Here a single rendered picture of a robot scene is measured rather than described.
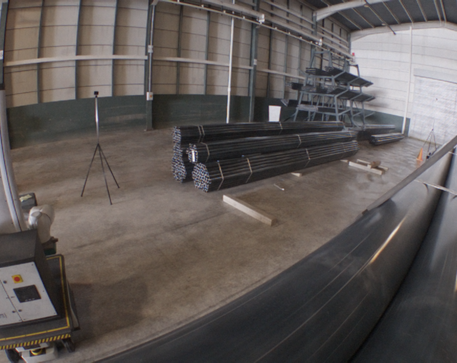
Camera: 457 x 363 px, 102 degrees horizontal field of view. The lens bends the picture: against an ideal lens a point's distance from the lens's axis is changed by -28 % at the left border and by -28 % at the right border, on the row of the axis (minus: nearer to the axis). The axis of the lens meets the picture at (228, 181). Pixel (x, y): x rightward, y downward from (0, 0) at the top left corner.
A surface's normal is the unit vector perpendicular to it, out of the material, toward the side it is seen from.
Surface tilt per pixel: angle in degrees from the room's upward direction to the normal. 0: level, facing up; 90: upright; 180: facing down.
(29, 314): 90
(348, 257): 4
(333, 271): 4
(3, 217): 90
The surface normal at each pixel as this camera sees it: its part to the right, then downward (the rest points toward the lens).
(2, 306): 0.57, 0.30
